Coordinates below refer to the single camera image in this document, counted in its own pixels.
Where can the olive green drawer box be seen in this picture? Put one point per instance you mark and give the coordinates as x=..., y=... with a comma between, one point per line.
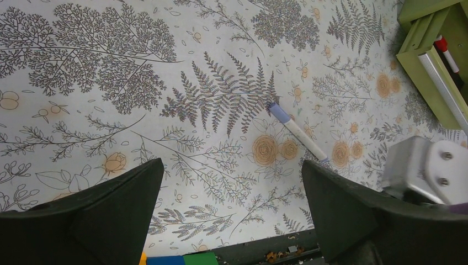
x=444, y=91

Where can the red white marker pen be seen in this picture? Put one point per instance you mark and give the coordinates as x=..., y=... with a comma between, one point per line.
x=442, y=46

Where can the yellow blue green toy block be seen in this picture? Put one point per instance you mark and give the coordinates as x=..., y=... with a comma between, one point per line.
x=206, y=258

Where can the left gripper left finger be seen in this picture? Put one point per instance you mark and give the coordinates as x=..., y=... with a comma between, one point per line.
x=104, y=224

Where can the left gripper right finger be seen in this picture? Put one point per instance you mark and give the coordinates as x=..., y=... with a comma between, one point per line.
x=358, y=225

